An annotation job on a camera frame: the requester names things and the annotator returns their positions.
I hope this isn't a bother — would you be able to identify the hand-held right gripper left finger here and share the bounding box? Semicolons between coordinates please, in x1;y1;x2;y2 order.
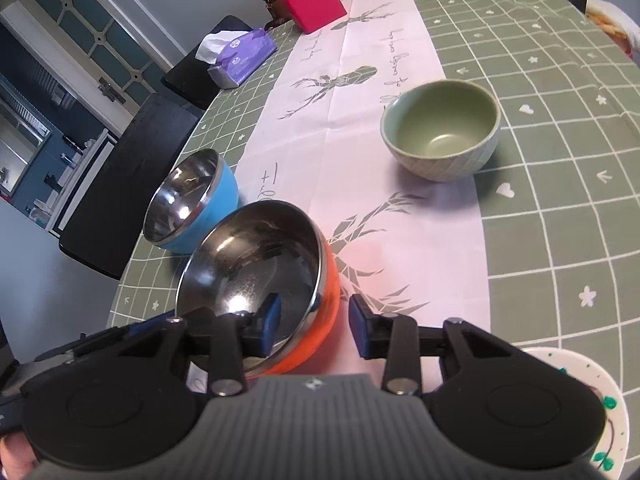
111;294;282;397

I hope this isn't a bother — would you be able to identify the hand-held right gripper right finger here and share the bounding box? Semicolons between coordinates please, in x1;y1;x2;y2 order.
348;294;516;396

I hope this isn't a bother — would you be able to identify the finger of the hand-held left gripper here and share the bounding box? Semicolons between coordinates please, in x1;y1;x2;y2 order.
65;317;173;361

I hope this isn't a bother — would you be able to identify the orange steel bowl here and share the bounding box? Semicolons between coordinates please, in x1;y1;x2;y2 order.
175;200;342;376

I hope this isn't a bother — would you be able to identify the white fruit print plate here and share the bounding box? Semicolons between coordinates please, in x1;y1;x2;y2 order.
520;347;630;480

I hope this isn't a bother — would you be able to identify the person's left hand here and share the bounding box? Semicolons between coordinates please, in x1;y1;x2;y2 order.
0;431;40;480

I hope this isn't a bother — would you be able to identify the blue steel bowl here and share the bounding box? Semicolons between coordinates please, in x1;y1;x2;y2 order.
142;148;239;254

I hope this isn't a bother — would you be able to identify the black wooden chair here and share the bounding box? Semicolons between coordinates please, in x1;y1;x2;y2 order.
59;94;201;281
161;15;253;111

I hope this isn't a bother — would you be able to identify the white shelf unit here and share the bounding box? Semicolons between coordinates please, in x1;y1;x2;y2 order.
27;127;119;234

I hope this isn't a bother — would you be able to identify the white deer print table runner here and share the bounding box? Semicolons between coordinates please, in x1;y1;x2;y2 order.
185;0;493;391

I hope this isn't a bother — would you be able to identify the green ceramic bowl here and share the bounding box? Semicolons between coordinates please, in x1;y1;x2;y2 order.
380;79;502;182

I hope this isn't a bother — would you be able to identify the green grid tablecloth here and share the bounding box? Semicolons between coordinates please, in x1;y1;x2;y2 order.
102;0;640;480

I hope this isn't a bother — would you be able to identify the metal door latch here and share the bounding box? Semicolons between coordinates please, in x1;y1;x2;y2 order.
98;77;127;107

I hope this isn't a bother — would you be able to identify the purple tissue pack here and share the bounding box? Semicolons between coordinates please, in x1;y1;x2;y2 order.
195;28;277;89

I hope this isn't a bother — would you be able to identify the red box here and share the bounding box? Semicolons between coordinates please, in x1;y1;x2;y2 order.
276;0;348;33

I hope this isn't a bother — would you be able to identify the white glass panel door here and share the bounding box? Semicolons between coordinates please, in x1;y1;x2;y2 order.
0;0;173;136

